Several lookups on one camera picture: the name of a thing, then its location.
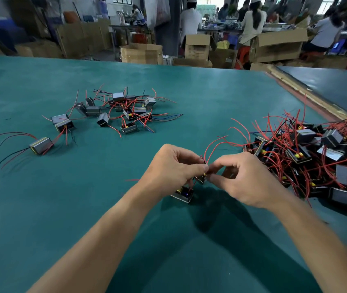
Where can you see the blue plastic crate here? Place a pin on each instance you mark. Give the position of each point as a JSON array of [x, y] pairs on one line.
[[3, 33]]

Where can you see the person's left forearm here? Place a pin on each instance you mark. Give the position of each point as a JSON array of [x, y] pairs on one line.
[[100, 241]]

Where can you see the person's right forearm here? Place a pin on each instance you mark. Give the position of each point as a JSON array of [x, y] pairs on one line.
[[320, 244]]

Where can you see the low brown cardboard box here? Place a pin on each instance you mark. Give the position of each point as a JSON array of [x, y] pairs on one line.
[[39, 49]]

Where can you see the labelled cardboard box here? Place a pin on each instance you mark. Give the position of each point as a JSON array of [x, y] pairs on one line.
[[223, 59]]

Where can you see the person's left thumb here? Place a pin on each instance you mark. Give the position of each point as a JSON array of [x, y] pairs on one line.
[[193, 171]]

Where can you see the leaning cardboard sheets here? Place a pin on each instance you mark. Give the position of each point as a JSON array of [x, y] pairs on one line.
[[84, 38]]

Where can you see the dark metal work table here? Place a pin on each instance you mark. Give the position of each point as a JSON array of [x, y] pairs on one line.
[[129, 32]]

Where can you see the person's right hand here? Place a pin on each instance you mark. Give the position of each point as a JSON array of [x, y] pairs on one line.
[[249, 183]]

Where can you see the person's right thumb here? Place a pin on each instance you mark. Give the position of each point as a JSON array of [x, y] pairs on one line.
[[217, 179]]

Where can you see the blue plastic chair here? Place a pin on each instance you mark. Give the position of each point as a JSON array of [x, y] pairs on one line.
[[338, 47]]

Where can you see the hanging clear plastic bag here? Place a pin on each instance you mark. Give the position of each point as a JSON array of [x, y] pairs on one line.
[[162, 10]]

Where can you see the flat cardboard box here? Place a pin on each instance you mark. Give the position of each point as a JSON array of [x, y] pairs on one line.
[[191, 62]]

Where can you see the tall open cardboard box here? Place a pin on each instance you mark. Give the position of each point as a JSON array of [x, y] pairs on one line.
[[197, 47]]

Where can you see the yellow cloth bundle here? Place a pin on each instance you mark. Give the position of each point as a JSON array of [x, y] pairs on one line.
[[223, 45]]

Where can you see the small transformer with red leads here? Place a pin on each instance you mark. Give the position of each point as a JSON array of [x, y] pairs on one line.
[[184, 193]]

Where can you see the scattered group of grey transformers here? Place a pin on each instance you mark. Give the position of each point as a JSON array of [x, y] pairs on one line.
[[121, 114]]

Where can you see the large long cardboard box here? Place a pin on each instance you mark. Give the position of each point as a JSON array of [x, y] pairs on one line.
[[279, 47]]

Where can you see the person's left hand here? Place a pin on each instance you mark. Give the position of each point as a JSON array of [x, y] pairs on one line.
[[167, 170]]

